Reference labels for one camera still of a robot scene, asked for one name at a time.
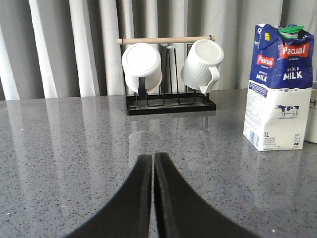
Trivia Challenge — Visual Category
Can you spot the smooth white mug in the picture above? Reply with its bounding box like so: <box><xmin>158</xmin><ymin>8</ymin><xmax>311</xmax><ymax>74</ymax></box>
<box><xmin>122</xmin><ymin>43</ymin><xmax>162</xmax><ymax>93</ymax></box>

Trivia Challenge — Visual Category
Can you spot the grey white curtain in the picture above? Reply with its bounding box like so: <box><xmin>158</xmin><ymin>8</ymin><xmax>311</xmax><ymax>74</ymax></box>
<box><xmin>0</xmin><ymin>0</ymin><xmax>317</xmax><ymax>100</ymax></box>

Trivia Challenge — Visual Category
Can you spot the ribbed white mug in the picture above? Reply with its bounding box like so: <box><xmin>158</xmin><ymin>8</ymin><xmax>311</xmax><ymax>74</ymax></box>
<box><xmin>181</xmin><ymin>39</ymin><xmax>224</xmax><ymax>94</ymax></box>

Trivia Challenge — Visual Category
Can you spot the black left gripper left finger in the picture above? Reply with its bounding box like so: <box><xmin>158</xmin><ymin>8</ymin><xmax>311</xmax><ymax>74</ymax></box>
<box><xmin>67</xmin><ymin>155</ymin><xmax>152</xmax><ymax>238</ymax></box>

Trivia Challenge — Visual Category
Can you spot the black wire mug rack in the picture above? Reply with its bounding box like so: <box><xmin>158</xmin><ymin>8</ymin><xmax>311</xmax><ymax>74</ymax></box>
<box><xmin>117</xmin><ymin>35</ymin><xmax>216</xmax><ymax>116</ymax></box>

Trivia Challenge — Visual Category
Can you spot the blue white milk carton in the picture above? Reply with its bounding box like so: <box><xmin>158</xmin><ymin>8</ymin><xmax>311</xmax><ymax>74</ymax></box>
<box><xmin>243</xmin><ymin>24</ymin><xmax>314</xmax><ymax>151</ymax></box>

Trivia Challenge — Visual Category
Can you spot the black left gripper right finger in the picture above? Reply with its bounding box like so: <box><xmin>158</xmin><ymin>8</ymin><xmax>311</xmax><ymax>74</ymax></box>
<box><xmin>154</xmin><ymin>153</ymin><xmax>256</xmax><ymax>238</ymax></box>

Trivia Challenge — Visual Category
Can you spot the white HOME mug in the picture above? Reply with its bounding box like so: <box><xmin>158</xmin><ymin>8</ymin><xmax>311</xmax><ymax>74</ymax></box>
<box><xmin>305</xmin><ymin>81</ymin><xmax>317</xmax><ymax>143</ymax></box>

